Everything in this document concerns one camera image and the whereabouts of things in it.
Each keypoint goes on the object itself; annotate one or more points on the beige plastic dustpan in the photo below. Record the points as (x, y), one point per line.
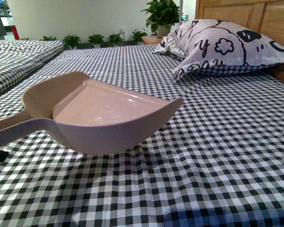
(87, 115)

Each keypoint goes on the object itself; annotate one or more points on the folded checkered quilt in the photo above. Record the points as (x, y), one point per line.
(19, 58)

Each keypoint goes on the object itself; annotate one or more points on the small potted plant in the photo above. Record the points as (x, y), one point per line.
(115, 39)
(137, 35)
(96, 40)
(48, 38)
(71, 40)

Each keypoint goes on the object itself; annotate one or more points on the small wooden side table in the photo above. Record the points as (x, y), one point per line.
(152, 39)

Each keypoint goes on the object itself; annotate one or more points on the large potted green plant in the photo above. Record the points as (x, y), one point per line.
(163, 15)

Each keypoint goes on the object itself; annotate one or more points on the black white checkered bedsheet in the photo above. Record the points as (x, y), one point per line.
(219, 162)

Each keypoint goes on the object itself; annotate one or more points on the cartoon print pillow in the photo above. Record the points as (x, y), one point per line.
(216, 47)

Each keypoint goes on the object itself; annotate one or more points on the wooden headboard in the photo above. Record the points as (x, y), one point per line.
(263, 16)

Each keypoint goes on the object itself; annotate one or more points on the white wall socket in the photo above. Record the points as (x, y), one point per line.
(123, 30)

